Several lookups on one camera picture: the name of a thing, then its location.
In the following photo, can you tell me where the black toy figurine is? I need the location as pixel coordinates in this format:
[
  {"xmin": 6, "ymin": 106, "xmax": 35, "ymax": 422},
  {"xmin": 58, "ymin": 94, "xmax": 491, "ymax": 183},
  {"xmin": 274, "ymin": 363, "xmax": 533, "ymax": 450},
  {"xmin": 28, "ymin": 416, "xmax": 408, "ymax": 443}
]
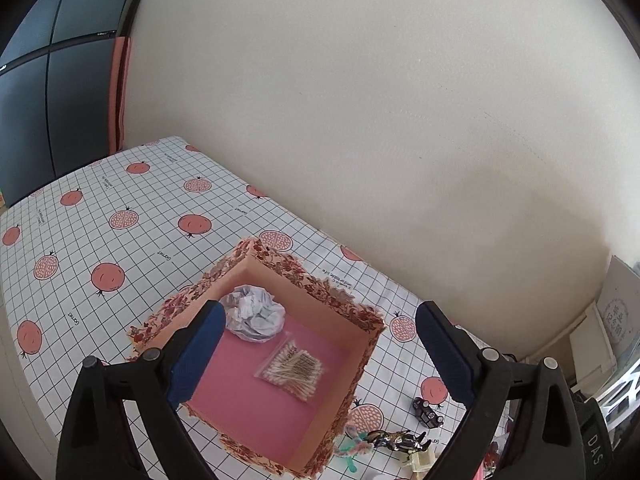
[{"xmin": 367, "ymin": 429, "xmax": 432, "ymax": 456}]

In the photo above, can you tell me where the floral pink storage box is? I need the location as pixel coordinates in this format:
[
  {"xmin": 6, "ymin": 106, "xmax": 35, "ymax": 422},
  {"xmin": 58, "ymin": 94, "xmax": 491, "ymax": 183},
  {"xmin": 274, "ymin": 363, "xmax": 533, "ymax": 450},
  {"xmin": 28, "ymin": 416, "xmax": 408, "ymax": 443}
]
[{"xmin": 125, "ymin": 237, "xmax": 388, "ymax": 478}]

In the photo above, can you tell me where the small red object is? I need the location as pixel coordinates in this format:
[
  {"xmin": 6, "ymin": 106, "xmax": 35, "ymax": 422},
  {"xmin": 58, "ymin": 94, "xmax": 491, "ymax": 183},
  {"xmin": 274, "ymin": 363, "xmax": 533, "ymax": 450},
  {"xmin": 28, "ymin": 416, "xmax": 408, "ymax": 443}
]
[{"xmin": 480, "ymin": 440, "xmax": 502, "ymax": 476}]

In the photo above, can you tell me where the small black toy car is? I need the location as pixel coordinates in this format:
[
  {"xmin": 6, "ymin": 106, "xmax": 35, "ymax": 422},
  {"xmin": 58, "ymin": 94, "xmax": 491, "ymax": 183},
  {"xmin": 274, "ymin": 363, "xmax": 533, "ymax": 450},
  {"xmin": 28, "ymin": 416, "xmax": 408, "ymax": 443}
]
[{"xmin": 412, "ymin": 396, "xmax": 445, "ymax": 429}]

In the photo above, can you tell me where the pomegranate checked cloth desktop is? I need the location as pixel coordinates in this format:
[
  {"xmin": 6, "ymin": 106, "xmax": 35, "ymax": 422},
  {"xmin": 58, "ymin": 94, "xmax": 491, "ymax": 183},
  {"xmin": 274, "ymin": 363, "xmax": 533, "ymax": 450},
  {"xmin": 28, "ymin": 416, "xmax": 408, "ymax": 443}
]
[{"xmin": 0, "ymin": 135, "xmax": 516, "ymax": 480}]

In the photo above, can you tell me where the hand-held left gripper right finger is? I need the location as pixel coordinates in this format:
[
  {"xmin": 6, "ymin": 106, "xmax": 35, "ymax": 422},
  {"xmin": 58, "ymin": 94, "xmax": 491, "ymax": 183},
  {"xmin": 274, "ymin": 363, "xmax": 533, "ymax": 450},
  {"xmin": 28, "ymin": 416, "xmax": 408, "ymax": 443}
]
[{"xmin": 415, "ymin": 301, "xmax": 591, "ymax": 480}]

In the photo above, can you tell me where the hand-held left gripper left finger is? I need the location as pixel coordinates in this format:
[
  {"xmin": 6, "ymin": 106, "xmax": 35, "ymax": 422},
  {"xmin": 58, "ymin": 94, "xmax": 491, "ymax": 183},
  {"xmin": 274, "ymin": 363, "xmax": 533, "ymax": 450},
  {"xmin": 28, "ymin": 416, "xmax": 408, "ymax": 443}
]
[{"xmin": 56, "ymin": 301, "xmax": 227, "ymax": 480}]

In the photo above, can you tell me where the white plastic basket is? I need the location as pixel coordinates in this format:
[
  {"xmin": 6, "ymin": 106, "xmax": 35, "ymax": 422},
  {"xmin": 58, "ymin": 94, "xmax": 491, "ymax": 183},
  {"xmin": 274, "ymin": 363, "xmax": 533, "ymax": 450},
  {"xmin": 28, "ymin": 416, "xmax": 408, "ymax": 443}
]
[{"xmin": 595, "ymin": 360, "xmax": 640, "ymax": 431}]

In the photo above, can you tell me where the bag of cotton swabs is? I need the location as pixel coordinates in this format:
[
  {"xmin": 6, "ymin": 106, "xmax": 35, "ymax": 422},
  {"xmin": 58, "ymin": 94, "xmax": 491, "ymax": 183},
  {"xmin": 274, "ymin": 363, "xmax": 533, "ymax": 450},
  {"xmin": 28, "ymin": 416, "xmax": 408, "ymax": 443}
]
[{"xmin": 254, "ymin": 339, "xmax": 326, "ymax": 405}]

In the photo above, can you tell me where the small white plastic item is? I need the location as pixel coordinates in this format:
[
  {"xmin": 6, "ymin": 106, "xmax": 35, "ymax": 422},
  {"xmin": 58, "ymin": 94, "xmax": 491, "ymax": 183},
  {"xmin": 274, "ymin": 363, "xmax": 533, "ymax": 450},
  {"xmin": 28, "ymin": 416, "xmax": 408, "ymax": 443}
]
[{"xmin": 400, "ymin": 450, "xmax": 436, "ymax": 473}]

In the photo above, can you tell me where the pink foam board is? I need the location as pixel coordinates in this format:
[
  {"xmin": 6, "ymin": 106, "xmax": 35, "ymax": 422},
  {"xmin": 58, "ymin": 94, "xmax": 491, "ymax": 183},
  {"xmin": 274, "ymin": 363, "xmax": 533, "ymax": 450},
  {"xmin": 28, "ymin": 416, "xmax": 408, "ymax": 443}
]
[{"xmin": 107, "ymin": 36, "xmax": 133, "ymax": 153}]

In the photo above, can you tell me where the crumpled white paper ball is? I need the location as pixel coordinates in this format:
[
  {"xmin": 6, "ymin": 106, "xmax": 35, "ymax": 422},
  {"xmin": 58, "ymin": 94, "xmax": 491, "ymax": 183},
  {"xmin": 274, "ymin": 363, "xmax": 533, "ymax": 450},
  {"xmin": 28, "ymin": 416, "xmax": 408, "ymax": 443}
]
[{"xmin": 218, "ymin": 285, "xmax": 287, "ymax": 343}]

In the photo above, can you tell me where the colourful rope toy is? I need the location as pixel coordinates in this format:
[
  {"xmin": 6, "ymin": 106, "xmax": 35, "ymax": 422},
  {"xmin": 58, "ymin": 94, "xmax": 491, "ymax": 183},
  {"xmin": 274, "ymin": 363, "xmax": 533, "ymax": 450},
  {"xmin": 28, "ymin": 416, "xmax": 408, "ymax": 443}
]
[{"xmin": 334, "ymin": 422, "xmax": 373, "ymax": 475}]

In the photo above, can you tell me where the dark cabinet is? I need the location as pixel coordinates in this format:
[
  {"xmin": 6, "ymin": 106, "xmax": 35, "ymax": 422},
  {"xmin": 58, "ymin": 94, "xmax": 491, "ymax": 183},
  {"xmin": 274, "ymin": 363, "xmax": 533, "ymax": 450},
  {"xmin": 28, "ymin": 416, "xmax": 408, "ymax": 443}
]
[{"xmin": 0, "ymin": 0, "xmax": 151, "ymax": 208}]

